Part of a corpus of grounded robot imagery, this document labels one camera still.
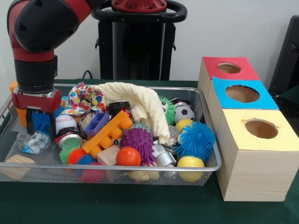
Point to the clear plastic packet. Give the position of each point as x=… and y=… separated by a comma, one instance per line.
x=35, y=143

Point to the cream knitted cloth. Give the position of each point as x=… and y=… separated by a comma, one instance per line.
x=145, y=102

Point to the purple toy building block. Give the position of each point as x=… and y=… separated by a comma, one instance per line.
x=96, y=124

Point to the yellow ball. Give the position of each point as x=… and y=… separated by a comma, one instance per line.
x=191, y=163

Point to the purple spiky ball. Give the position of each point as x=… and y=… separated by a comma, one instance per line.
x=138, y=143

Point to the large blue spiky ball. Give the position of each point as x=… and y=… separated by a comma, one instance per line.
x=196, y=140

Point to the small blue spiky ball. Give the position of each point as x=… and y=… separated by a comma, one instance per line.
x=42, y=122

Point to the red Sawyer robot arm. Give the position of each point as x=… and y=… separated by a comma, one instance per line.
x=37, y=28

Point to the colourful patterned cloth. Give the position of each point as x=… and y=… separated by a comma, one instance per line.
x=84, y=99

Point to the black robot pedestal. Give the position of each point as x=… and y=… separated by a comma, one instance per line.
x=140, y=46

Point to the orange ball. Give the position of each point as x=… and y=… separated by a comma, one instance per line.
x=129, y=157

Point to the shallow clear mesh bin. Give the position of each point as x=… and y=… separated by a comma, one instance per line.
x=154, y=176

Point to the flat wooden block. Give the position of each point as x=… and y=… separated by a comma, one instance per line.
x=16, y=170

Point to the white baseball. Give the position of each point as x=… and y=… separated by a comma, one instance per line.
x=65, y=123

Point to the wooden box with three holes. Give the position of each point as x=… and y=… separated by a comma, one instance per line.
x=252, y=172

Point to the dark green table cloth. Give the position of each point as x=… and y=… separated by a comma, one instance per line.
x=140, y=205

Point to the dark metal can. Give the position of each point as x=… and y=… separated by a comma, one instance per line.
x=70, y=140

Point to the orange toy building block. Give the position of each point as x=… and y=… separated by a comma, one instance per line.
x=21, y=116
x=107, y=135

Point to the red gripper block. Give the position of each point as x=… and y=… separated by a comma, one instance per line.
x=36, y=101

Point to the black chair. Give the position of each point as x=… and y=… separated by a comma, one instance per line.
x=287, y=60

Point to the small soccer ball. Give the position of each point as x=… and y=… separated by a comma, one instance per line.
x=184, y=112

